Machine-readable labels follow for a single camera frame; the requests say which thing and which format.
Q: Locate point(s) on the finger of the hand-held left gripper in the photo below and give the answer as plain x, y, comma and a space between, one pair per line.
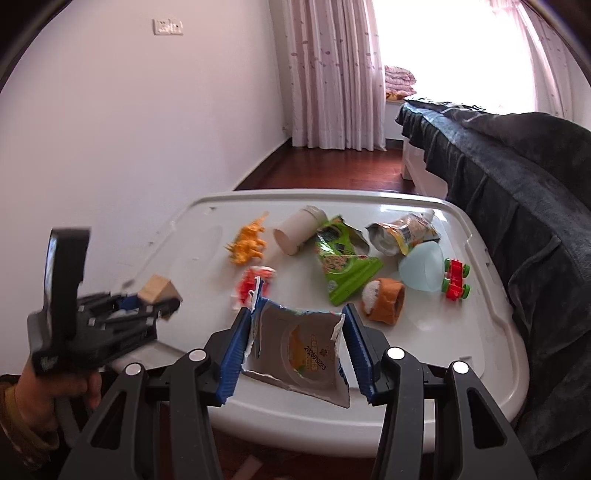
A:
159, 311
124, 302

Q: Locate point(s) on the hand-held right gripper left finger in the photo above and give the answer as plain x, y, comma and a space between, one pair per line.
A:
231, 357

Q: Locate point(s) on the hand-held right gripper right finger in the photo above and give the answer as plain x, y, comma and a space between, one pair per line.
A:
356, 344

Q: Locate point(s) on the wooden toy block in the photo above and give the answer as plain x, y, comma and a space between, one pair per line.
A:
159, 288

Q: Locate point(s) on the torn white food packet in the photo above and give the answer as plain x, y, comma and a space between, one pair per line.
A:
300, 350

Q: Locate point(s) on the person's left forearm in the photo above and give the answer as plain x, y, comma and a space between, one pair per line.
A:
21, 438

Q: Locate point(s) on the person's left hand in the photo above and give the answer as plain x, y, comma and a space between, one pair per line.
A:
39, 392

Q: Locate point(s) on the brown and white plush toy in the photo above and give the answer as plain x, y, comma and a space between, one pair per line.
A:
385, 300

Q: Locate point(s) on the white plastic table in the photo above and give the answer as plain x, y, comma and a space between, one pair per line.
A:
194, 249

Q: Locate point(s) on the green snack packet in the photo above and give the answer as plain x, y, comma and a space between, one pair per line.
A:
344, 267

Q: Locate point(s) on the red and white wrapper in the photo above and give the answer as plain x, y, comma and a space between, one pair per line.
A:
249, 281

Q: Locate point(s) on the light blue plastic bowl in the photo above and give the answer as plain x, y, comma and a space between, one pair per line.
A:
422, 270

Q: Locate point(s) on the orange toy dinosaur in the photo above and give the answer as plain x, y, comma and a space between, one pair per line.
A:
249, 240

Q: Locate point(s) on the silver and yellow snack packet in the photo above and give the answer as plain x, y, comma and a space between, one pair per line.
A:
397, 233

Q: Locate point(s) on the red and green toy car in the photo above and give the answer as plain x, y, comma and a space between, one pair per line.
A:
455, 277

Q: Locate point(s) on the white paper cup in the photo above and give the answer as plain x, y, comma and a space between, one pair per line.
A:
295, 228

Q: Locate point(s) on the dark grey bed cover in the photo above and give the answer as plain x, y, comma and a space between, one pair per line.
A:
517, 184

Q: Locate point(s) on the folded pink blanket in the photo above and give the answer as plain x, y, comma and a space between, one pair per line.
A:
399, 81

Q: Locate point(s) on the pink patterned curtain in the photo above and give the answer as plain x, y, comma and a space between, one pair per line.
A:
540, 55
330, 74

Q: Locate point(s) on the white bed frame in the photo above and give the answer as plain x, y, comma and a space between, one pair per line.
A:
418, 168

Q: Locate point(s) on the white wall socket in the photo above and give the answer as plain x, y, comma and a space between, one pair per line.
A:
168, 26

